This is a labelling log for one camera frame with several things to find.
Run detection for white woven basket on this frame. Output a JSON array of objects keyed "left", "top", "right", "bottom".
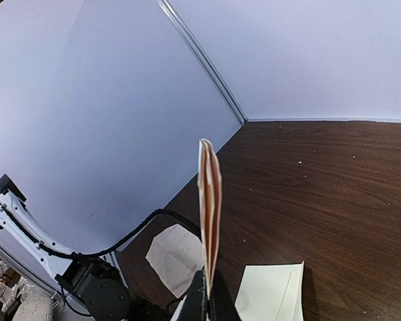
[{"left": 12, "top": 277, "right": 54, "bottom": 321}]

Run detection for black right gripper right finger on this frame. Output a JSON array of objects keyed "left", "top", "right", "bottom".
[{"left": 209, "top": 270, "right": 241, "bottom": 321}]

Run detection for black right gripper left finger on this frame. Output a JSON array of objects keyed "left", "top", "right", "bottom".
[{"left": 176, "top": 270, "right": 209, "bottom": 321}]

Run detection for lined paper letter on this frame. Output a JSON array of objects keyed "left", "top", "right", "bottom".
[{"left": 197, "top": 138, "right": 223, "bottom": 298}]

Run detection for left aluminium corner post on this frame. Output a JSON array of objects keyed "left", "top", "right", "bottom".
[{"left": 156, "top": 0, "right": 248, "bottom": 126}]

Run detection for cream paper envelope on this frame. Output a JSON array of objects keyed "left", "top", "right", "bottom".
[{"left": 235, "top": 262, "right": 304, "bottom": 321}]

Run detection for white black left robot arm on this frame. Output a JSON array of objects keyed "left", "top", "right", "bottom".
[{"left": 0, "top": 175, "right": 169, "bottom": 320}]

